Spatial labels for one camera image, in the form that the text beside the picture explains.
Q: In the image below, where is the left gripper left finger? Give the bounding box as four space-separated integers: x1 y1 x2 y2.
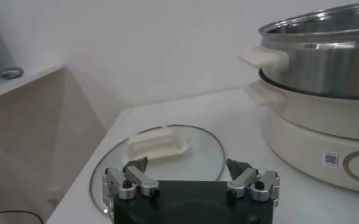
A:
102 156 160 214

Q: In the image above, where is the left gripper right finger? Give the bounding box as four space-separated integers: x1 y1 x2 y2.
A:
226 158 280 208

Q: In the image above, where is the round glass lid cream handle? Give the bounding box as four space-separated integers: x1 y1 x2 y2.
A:
89 124 227 220

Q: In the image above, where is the stainless steel steamer basket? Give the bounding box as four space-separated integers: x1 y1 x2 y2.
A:
238 1 359 100

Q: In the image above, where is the cream electric cooker base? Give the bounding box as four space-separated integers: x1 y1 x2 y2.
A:
245 79 359 195

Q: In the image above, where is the white side table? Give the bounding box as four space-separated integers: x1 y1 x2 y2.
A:
0 63 65 103

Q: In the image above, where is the black floor cable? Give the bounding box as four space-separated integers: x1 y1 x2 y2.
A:
0 209 44 224

